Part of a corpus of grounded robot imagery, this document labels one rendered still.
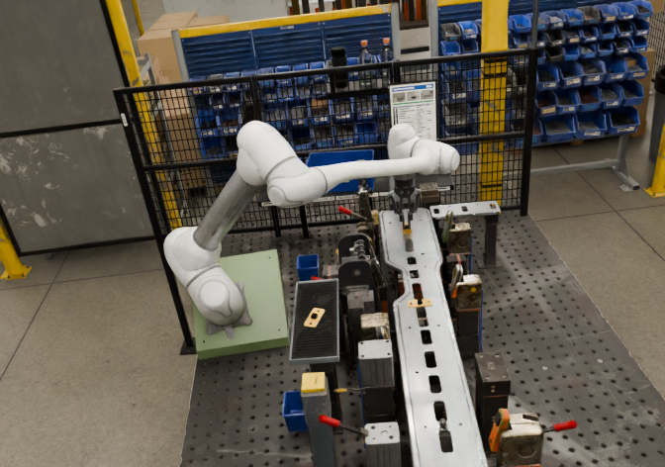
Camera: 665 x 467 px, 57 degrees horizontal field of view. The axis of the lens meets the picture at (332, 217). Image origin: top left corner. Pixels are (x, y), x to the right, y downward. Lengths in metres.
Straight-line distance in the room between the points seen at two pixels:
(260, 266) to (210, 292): 0.35
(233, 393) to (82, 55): 2.46
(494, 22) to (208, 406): 1.96
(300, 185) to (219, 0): 7.01
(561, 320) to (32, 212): 3.49
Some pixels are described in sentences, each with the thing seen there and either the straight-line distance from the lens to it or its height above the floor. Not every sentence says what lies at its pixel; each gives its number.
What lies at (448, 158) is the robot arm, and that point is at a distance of 2.20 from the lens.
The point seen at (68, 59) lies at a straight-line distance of 4.15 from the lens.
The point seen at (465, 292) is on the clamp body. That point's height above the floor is 1.01.
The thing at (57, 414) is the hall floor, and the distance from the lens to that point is 3.66.
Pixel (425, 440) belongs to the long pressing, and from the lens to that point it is 1.74.
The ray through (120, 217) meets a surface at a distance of 4.54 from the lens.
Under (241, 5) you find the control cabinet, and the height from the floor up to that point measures 0.81.
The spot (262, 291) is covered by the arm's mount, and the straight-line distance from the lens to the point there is 2.51.
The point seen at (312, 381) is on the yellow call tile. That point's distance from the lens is 1.68.
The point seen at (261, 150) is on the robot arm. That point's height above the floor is 1.58.
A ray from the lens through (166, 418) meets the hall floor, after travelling 3.38.
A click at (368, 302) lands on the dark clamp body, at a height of 1.07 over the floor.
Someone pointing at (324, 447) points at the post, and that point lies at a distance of 1.83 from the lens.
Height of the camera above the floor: 2.34
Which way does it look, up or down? 30 degrees down
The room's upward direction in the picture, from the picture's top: 7 degrees counter-clockwise
